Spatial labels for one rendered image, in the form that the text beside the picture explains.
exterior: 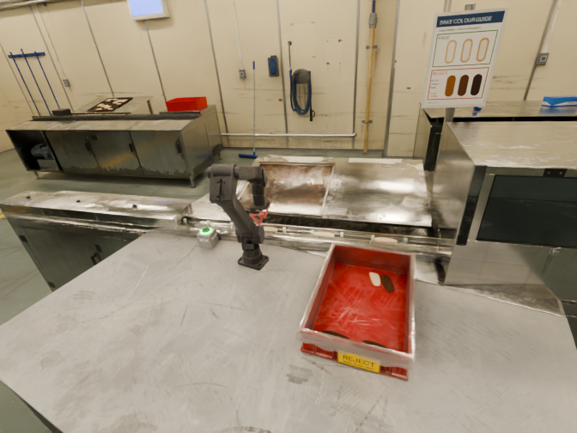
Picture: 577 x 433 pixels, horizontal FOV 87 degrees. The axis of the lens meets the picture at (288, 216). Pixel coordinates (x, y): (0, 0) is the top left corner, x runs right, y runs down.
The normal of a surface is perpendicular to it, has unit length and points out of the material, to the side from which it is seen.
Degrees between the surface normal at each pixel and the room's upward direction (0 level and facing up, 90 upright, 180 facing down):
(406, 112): 90
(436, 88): 90
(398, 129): 90
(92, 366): 0
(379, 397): 0
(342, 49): 90
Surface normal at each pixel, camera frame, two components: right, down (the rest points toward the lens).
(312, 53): -0.26, 0.50
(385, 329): -0.07, -0.86
